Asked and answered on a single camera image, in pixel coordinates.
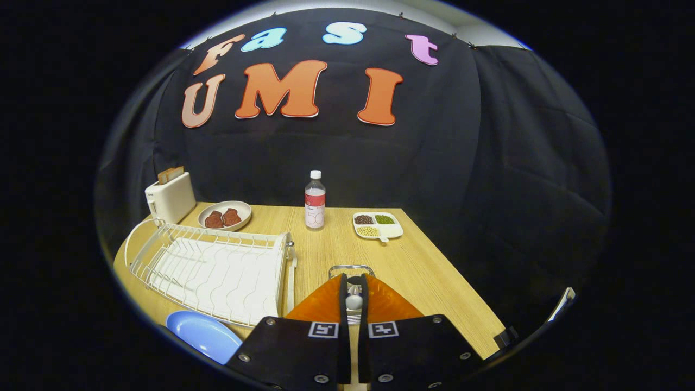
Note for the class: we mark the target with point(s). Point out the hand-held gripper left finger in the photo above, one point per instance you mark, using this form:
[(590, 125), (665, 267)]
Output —
[(343, 336)]

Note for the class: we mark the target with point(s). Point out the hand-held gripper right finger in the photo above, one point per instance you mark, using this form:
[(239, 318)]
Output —
[(362, 347)]

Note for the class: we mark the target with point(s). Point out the silver spoon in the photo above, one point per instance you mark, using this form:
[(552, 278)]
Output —
[(353, 302)]

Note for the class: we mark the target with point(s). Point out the blue plate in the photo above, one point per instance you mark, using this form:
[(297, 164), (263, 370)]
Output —
[(201, 334)]

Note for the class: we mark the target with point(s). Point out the white divided dish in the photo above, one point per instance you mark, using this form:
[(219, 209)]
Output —
[(396, 231)]

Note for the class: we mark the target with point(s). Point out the white oval plate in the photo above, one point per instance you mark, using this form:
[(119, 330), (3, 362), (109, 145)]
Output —
[(241, 209)]

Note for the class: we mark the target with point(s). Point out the yellow beans pile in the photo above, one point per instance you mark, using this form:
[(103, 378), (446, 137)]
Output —
[(368, 231)]

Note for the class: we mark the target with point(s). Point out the dark beans pile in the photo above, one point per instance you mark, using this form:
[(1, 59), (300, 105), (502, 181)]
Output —
[(364, 219)]

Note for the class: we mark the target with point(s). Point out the green beans pile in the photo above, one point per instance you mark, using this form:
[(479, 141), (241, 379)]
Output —
[(384, 219)]

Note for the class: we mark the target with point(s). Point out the clear water bottle red label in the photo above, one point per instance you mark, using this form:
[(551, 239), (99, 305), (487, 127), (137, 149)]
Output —
[(315, 206)]

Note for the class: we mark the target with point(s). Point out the white drip tray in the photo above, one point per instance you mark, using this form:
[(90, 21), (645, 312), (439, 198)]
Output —
[(217, 277)]

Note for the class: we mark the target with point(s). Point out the black table clamp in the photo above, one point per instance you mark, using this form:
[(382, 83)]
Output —
[(506, 336)]

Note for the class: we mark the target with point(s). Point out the red meat piece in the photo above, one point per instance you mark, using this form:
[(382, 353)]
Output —
[(214, 220), (232, 216)]

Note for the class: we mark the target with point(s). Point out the white toaster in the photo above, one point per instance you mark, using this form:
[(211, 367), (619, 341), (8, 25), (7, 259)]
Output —
[(174, 201)]

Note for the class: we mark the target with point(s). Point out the brown bread slice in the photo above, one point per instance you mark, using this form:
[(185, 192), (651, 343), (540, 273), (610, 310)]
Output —
[(177, 172), (164, 176)]

